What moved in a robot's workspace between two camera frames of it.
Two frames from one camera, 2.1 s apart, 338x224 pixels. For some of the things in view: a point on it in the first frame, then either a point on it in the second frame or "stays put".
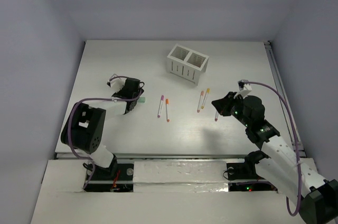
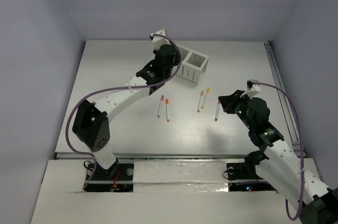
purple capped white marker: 160,105 stays put
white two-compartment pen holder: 186,63 stays put
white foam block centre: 182,176 stays put
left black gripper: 132,101 → 174,56
